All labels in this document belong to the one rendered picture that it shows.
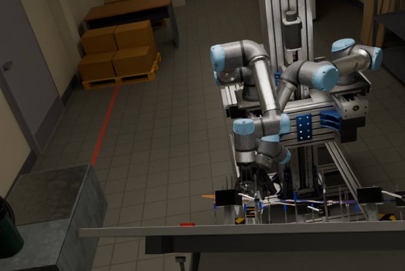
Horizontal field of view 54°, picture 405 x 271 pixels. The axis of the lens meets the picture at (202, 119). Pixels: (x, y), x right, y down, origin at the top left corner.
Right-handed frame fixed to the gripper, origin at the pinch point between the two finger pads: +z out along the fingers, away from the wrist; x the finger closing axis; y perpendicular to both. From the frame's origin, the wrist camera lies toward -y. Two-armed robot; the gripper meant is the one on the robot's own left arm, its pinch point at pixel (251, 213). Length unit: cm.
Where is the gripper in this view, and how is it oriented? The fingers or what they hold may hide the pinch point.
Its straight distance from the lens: 172.8
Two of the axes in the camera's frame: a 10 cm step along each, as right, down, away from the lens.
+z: -3.2, 9.2, -2.3
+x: 5.6, -0.1, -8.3
